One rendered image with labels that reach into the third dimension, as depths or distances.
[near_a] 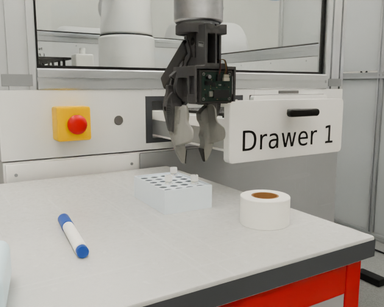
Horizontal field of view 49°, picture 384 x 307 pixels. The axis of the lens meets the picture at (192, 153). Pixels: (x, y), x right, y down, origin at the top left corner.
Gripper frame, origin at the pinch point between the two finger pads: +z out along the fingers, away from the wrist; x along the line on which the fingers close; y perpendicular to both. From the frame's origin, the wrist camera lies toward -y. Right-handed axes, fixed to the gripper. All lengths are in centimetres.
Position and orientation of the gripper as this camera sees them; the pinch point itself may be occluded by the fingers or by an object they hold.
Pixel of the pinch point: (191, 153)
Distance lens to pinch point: 69.7
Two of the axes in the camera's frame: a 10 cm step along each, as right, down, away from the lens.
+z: 0.0, 9.9, 1.6
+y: 4.9, 1.4, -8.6
